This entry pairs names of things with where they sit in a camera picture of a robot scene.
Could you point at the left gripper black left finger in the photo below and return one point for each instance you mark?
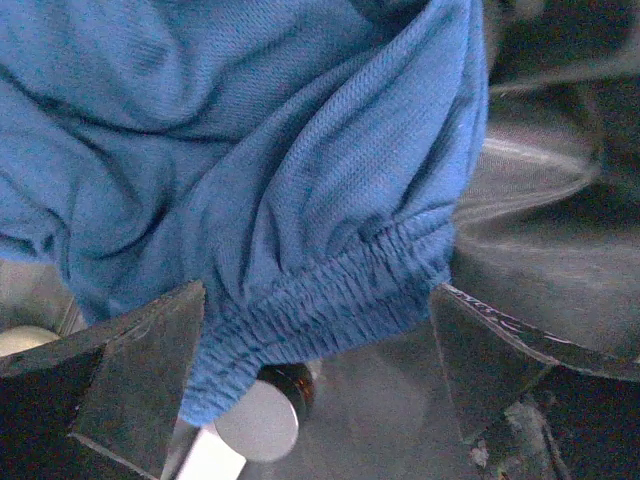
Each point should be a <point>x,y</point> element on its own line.
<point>101,403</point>

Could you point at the navy blue garment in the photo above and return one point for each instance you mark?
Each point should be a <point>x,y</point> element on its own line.
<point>302,159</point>

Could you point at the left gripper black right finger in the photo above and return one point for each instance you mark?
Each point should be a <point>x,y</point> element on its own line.
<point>529,404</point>

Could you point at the white cylindrical bottle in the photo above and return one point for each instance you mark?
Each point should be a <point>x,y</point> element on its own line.
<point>261,428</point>

